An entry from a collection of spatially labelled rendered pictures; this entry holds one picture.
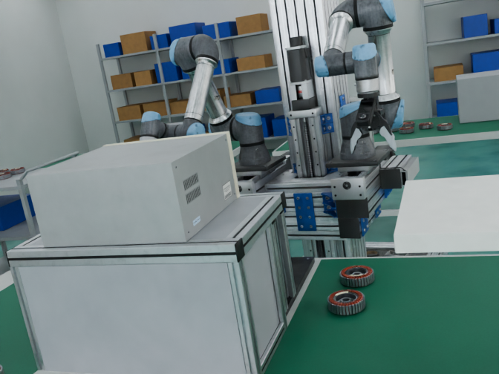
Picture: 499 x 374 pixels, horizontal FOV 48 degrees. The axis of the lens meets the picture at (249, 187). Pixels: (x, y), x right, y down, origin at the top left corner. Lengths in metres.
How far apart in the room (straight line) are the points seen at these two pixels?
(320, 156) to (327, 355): 1.23
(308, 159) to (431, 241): 1.65
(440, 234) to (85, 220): 0.90
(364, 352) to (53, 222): 0.88
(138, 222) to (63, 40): 8.91
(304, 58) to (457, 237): 1.65
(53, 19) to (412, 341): 9.15
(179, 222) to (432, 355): 0.70
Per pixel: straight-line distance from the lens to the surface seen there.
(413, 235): 0.97
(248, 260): 1.41
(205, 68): 2.34
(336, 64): 1.94
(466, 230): 0.98
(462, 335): 1.59
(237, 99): 8.28
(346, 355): 1.52
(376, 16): 2.26
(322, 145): 2.55
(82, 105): 10.19
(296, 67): 2.50
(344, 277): 1.86
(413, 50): 8.28
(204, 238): 1.38
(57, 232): 1.56
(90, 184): 1.45
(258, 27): 8.11
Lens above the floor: 1.54
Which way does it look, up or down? 14 degrees down
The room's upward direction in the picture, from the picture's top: 9 degrees counter-clockwise
